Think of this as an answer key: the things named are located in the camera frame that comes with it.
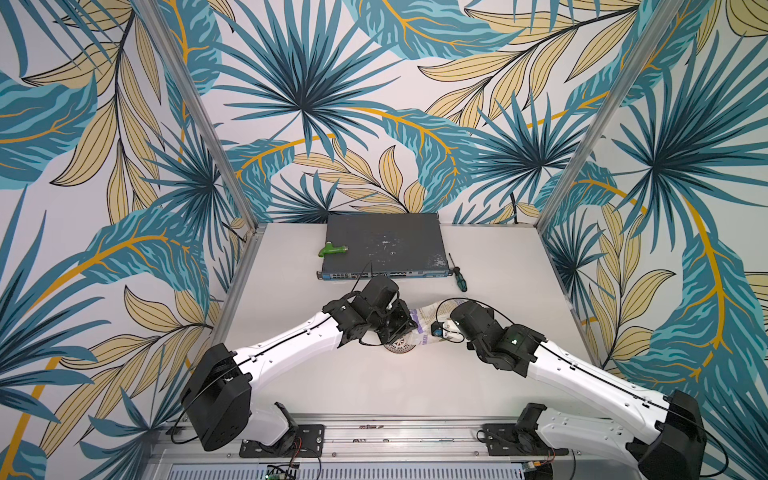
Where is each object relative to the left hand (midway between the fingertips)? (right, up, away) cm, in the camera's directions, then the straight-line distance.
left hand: (418, 327), depth 75 cm
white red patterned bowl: (-4, -9, +12) cm, 16 cm away
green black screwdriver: (+17, +10, +28) cm, 34 cm away
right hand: (+12, +3, +2) cm, 12 cm away
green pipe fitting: (-27, +20, +29) cm, 44 cm away
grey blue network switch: (-3, +22, +34) cm, 41 cm away
